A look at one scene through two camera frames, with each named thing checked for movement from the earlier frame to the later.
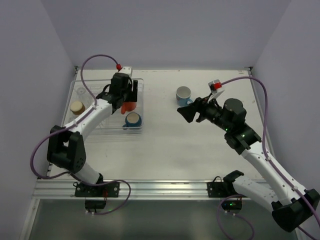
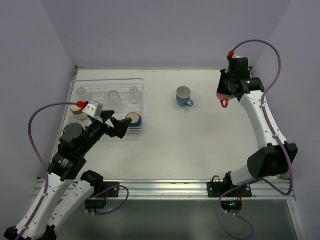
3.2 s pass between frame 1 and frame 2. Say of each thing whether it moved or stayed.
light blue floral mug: stayed
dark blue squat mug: stayed
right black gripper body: moved
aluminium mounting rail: stayed
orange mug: moved
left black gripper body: moved
